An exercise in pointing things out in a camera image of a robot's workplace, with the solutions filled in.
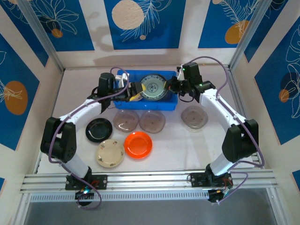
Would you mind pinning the grey metal panel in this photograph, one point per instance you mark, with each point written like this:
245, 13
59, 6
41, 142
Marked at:
150, 213

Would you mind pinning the blue white patterned plate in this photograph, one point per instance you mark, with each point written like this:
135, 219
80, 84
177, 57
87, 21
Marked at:
153, 87

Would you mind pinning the short aluminium frame beam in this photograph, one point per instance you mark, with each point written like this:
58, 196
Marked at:
22, 211
277, 208

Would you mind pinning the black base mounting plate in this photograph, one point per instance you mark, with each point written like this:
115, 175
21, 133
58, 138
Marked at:
100, 181
198, 179

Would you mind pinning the brown translucent plate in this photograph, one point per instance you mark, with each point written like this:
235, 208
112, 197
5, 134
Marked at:
194, 117
152, 122

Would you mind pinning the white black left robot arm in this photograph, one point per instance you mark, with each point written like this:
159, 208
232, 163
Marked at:
79, 112

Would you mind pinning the aluminium frame post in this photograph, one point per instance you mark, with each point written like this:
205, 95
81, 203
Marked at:
44, 38
249, 35

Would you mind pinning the orange plastic plate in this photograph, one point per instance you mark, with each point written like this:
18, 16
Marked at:
138, 145

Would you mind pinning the long aluminium frame rail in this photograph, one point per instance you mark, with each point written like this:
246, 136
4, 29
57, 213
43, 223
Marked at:
150, 179

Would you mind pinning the glossy black plate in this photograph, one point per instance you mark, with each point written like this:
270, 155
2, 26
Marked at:
98, 130

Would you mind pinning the cream plate with brown flowers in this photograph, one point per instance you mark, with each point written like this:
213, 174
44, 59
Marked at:
110, 153

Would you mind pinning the blue plastic bin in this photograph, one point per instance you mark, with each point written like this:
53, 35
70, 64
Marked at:
150, 105

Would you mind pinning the thin aluminium side rail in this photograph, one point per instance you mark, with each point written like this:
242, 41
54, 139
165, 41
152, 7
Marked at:
241, 105

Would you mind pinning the blue floral wall panel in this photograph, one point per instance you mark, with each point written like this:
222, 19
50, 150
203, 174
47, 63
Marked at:
2, 185
168, 35
77, 28
296, 179
14, 65
263, 30
23, 30
211, 23
276, 93

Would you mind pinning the small black controller board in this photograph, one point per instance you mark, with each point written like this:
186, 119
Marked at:
84, 193
218, 194

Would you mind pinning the clear plastic plate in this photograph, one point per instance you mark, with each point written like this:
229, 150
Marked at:
125, 122

